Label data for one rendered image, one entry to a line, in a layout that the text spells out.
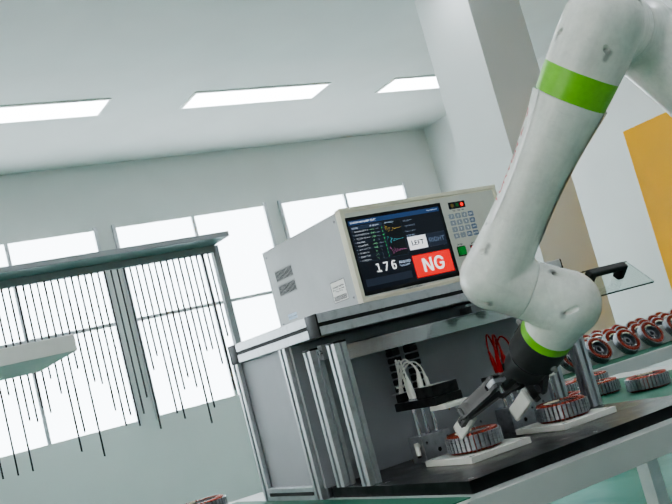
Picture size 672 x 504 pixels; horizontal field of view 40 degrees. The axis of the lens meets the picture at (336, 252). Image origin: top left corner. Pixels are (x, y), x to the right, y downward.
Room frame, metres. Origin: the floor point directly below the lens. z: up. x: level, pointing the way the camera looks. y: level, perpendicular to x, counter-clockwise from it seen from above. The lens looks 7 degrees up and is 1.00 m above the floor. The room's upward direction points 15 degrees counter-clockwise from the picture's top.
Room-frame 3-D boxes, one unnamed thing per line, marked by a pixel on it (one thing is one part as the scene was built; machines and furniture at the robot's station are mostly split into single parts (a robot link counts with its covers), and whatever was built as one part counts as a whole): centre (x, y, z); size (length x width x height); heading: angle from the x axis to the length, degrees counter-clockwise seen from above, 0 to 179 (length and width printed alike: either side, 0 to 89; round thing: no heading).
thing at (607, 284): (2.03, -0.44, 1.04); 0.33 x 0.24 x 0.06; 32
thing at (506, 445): (1.85, -0.17, 0.78); 0.15 x 0.15 x 0.01; 32
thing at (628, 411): (1.93, -0.26, 0.76); 0.64 x 0.47 x 0.02; 122
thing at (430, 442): (1.97, -0.09, 0.80); 0.08 x 0.05 x 0.06; 122
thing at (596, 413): (1.98, -0.37, 0.78); 0.15 x 0.15 x 0.01; 32
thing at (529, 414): (2.10, -0.30, 0.80); 0.08 x 0.05 x 0.06; 122
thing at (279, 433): (2.08, 0.22, 0.91); 0.28 x 0.03 x 0.32; 32
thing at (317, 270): (2.19, -0.11, 1.22); 0.44 x 0.39 x 0.20; 122
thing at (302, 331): (2.19, -0.10, 1.09); 0.68 x 0.44 x 0.05; 122
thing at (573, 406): (1.98, -0.37, 0.80); 0.11 x 0.11 x 0.04
